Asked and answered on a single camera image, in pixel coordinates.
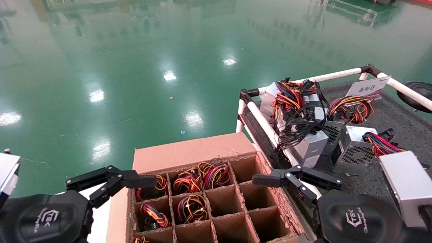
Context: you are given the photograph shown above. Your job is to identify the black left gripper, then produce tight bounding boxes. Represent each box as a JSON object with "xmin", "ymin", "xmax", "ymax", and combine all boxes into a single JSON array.
[{"xmin": 0, "ymin": 165, "xmax": 158, "ymax": 243}]

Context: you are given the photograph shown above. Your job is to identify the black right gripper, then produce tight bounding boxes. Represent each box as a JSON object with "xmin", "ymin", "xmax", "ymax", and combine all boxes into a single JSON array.
[{"xmin": 252, "ymin": 164, "xmax": 410, "ymax": 243}]

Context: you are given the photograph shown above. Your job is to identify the power supply with pink-red cables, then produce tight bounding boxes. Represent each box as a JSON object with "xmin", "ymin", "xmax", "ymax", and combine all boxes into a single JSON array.
[{"xmin": 198, "ymin": 158, "xmax": 233, "ymax": 190}]

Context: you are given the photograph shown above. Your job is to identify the brown cardboard box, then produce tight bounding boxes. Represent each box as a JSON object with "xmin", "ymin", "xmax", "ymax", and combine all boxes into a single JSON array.
[{"xmin": 106, "ymin": 132, "xmax": 319, "ymax": 243}]

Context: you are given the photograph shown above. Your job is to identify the cardboard grid divider insert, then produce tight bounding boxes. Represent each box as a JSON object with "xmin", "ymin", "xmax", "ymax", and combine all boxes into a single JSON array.
[{"xmin": 128, "ymin": 154, "xmax": 304, "ymax": 243}]

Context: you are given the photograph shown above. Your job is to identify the black pipe joint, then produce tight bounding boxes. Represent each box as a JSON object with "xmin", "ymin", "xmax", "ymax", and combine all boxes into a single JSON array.
[
  {"xmin": 240, "ymin": 88, "xmax": 260, "ymax": 104},
  {"xmin": 360, "ymin": 63, "xmax": 382, "ymax": 77}
]

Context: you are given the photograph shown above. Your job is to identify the white label sign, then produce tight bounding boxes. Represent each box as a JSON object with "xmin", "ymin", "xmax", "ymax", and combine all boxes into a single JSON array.
[{"xmin": 345, "ymin": 76, "xmax": 392, "ymax": 101}]

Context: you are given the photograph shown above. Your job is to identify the black round wheel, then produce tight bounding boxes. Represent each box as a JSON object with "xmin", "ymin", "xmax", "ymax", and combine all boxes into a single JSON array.
[{"xmin": 396, "ymin": 81, "xmax": 432, "ymax": 113}]

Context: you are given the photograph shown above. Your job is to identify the silver power supply black cables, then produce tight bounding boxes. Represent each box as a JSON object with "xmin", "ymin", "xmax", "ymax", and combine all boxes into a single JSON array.
[{"xmin": 275, "ymin": 101, "xmax": 330, "ymax": 168}]

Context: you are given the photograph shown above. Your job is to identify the grey power supply red-blue cables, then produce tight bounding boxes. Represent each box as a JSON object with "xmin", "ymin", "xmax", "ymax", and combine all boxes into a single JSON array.
[{"xmin": 331, "ymin": 126, "xmax": 407, "ymax": 176}]

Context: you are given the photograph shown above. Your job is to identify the white pipe rail frame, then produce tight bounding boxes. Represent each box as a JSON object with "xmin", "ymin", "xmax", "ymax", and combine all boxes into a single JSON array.
[{"xmin": 236, "ymin": 63, "xmax": 432, "ymax": 199}]

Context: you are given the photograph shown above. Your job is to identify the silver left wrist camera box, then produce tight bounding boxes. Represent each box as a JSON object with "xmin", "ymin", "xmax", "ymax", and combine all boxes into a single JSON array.
[{"xmin": 0, "ymin": 152, "xmax": 21, "ymax": 203}]

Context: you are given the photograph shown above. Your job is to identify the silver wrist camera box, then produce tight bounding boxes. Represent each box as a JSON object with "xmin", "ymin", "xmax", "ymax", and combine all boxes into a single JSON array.
[
  {"xmin": 0, "ymin": 152, "xmax": 21, "ymax": 203},
  {"xmin": 379, "ymin": 151, "xmax": 432, "ymax": 228}
]

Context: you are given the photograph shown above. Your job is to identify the silver power supply orange cables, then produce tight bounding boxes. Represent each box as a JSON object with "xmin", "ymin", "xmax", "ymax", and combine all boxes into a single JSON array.
[{"xmin": 260, "ymin": 78, "xmax": 321, "ymax": 122}]

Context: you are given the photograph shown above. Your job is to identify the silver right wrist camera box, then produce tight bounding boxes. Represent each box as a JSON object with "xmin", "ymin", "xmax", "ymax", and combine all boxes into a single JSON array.
[{"xmin": 379, "ymin": 151, "xmax": 432, "ymax": 228}]

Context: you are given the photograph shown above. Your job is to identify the mesh power supply looped cables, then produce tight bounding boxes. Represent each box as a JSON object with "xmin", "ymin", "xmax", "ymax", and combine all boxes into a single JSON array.
[{"xmin": 314, "ymin": 96, "xmax": 376, "ymax": 156}]

